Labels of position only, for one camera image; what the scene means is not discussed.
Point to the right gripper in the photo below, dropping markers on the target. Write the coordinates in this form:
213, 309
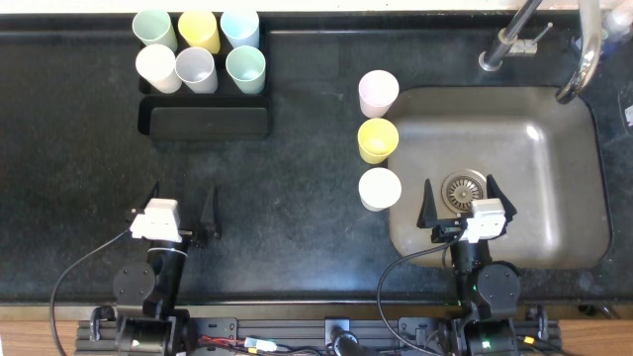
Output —
447, 232

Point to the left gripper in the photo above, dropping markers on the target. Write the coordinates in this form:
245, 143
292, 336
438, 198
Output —
192, 236

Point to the white cup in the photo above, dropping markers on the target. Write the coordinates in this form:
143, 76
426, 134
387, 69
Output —
155, 64
380, 188

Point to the pink cup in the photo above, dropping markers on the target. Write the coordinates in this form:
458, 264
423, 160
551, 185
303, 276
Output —
378, 89

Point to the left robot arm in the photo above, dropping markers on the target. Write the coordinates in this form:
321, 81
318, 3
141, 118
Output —
165, 272

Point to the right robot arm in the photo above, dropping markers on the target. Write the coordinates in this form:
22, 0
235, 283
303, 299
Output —
497, 289

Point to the steel sink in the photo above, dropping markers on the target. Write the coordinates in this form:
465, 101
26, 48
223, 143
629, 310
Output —
544, 173

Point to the black tray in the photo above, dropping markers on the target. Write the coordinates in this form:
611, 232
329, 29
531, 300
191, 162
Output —
207, 123

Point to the yellow cup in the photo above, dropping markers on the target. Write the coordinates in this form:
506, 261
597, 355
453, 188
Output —
198, 27
378, 138

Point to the grey cup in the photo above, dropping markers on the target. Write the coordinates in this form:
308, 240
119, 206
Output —
195, 66

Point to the green cup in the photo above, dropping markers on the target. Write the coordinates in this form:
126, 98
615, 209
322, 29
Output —
245, 66
151, 27

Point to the blue cup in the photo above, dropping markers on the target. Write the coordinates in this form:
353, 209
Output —
240, 27

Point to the steel tap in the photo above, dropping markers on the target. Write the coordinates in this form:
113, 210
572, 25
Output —
591, 49

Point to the blue soap bottle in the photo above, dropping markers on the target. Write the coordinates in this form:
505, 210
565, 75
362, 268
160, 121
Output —
618, 22

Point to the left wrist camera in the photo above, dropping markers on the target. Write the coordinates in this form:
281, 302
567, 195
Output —
157, 220

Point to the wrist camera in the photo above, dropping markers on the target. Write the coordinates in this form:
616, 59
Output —
487, 220
157, 220

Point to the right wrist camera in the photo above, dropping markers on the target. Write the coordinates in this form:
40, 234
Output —
487, 220

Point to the mounting rail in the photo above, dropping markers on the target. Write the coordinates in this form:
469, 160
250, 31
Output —
292, 329

